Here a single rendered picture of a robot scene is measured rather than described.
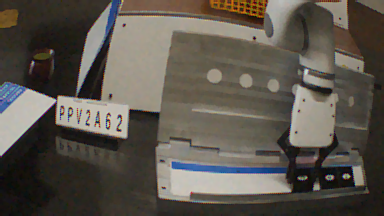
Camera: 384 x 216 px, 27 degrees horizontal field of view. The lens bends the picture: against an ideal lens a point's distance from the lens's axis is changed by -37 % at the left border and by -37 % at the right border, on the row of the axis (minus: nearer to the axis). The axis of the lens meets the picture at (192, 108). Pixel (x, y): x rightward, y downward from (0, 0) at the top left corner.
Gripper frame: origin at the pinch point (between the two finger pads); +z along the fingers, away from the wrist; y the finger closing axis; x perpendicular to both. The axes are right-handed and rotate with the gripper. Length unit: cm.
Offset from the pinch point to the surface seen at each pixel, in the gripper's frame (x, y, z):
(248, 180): 3.0, -10.3, 2.0
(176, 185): -0.6, -21.8, 2.7
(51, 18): 90, -58, -14
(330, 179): -0.7, 7.2, 1.5
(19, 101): 2, -55, -6
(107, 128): 16.6, -33.2, -1.1
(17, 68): 48, -64, -6
